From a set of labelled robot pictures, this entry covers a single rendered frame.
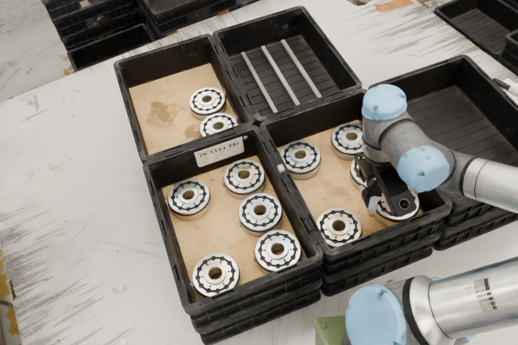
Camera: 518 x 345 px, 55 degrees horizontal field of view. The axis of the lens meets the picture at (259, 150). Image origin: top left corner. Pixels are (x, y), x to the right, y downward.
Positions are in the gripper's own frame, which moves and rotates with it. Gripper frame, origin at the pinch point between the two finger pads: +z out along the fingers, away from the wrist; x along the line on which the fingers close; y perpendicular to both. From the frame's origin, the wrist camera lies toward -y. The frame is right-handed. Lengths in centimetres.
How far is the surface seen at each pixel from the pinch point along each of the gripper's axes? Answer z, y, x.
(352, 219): 0.4, 0.5, 7.4
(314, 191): 3.0, 12.9, 11.7
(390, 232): -6.2, -8.6, 3.3
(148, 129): 0, 50, 46
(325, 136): 3.6, 27.7, 1.9
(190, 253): 0.4, 8.0, 44.5
